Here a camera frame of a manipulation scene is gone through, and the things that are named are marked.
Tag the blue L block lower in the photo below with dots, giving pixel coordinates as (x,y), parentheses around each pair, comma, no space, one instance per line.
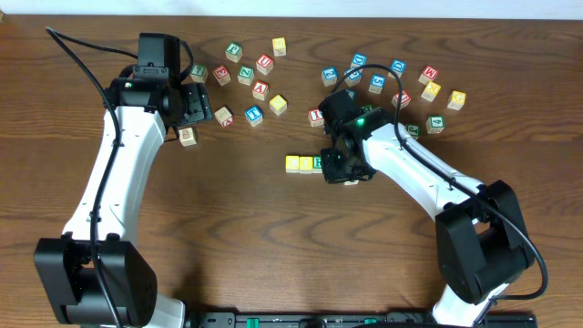
(351,93)

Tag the blue T block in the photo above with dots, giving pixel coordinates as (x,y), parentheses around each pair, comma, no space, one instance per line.
(254,115)

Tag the red A block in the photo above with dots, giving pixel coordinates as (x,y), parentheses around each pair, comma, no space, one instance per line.
(260,90)

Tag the yellow O block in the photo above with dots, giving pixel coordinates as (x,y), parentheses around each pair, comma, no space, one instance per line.
(306,165)

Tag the blue D block right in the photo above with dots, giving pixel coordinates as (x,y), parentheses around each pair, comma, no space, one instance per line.
(398,66)

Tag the green 4 block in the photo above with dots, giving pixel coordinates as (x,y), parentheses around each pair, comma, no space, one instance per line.
(435,124)

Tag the plain wooden picture block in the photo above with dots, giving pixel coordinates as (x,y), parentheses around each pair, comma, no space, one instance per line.
(187,137)

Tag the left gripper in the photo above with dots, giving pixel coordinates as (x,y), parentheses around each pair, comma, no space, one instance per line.
(196,104)

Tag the yellow C block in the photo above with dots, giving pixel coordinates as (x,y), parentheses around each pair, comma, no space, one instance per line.
(292,164)

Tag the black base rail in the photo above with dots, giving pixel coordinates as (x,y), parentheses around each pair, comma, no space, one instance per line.
(347,320)

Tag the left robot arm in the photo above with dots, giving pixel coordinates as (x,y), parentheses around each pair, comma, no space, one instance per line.
(92,273)

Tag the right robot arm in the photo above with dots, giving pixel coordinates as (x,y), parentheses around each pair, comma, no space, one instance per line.
(480,231)

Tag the red-sided wooden block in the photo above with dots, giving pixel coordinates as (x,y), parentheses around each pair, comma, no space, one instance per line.
(224,116)

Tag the red u block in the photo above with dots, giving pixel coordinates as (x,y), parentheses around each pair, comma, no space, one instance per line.
(401,97)
(265,64)

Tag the blue P block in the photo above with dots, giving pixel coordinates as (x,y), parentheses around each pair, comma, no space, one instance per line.
(354,76)

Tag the blue L block top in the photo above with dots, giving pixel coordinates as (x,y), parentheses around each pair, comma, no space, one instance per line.
(351,182)

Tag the red U block left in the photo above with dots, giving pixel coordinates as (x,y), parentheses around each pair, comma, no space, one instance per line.
(265,64)

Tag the yellow K block right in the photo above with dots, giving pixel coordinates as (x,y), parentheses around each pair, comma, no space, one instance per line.
(430,92)

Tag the blue 2 block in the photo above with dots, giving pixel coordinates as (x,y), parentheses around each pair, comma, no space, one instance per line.
(329,76)

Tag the green Z block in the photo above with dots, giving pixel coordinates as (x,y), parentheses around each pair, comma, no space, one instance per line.
(246,75)

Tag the yellow G block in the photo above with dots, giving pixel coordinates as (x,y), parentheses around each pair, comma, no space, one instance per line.
(456,100)

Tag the plain yellow block top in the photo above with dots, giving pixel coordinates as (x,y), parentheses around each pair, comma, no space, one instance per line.
(279,46)

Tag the blue d block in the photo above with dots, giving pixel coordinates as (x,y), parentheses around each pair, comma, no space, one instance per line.
(398,66)
(358,60)

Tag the blue 5 block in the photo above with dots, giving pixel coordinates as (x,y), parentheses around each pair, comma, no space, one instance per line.
(377,84)

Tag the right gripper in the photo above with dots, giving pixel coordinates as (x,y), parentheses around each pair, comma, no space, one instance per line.
(340,169)

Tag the green J block top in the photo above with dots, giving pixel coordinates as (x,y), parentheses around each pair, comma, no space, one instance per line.
(234,52)

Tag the blue D block upper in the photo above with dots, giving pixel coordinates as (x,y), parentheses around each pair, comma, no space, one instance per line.
(358,60)

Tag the red I block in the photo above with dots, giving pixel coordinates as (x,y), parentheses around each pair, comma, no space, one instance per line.
(315,118)

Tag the red M block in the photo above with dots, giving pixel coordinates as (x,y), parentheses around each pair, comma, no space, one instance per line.
(428,74)

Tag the blue l block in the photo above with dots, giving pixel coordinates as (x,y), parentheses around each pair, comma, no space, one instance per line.
(351,93)
(351,182)

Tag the red U block right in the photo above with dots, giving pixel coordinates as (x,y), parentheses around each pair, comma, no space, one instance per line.
(401,97)

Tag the green 7 block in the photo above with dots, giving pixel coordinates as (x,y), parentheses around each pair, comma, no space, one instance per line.
(199,74)

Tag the green R block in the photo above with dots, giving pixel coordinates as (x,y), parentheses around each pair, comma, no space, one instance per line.
(316,164)

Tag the green j block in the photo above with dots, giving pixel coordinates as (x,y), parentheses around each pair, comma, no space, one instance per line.
(234,52)
(413,130)

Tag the yellow S block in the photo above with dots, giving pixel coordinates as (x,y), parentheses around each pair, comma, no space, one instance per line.
(278,104)

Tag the green J block lower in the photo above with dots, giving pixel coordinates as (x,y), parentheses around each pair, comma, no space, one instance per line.
(413,130)

